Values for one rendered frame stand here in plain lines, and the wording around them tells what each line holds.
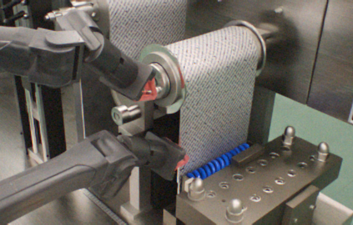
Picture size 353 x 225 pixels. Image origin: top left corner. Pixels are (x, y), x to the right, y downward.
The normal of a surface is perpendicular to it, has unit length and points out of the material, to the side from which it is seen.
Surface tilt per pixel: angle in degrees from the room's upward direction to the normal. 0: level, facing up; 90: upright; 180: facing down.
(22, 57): 100
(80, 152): 22
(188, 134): 90
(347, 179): 0
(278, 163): 0
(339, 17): 90
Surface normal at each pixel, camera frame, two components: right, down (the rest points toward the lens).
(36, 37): 0.23, -0.75
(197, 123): 0.68, 0.39
